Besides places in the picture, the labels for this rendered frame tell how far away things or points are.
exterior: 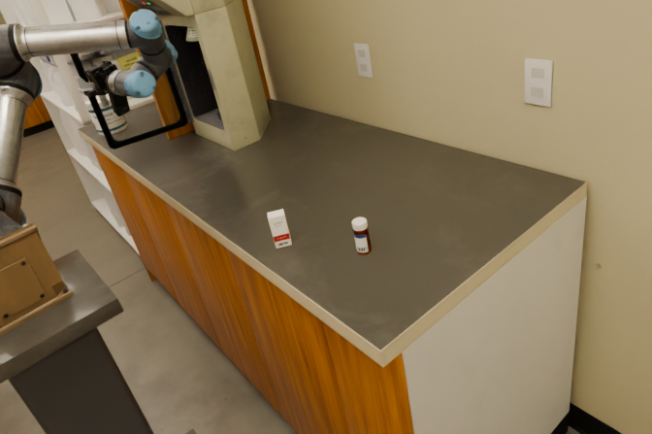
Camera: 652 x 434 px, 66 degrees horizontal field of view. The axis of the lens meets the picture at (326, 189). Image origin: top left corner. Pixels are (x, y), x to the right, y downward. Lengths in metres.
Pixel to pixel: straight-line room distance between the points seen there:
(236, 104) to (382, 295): 0.99
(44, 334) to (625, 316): 1.41
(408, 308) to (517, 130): 0.65
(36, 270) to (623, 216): 1.36
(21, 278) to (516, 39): 1.26
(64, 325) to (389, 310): 0.70
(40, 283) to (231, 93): 0.85
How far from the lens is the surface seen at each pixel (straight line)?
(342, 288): 1.04
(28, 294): 1.31
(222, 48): 1.73
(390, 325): 0.95
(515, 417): 1.54
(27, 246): 1.27
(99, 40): 1.48
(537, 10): 1.31
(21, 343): 1.27
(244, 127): 1.80
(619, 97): 1.28
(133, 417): 1.53
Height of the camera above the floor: 1.60
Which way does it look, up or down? 28 degrees down
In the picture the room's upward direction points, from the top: 12 degrees counter-clockwise
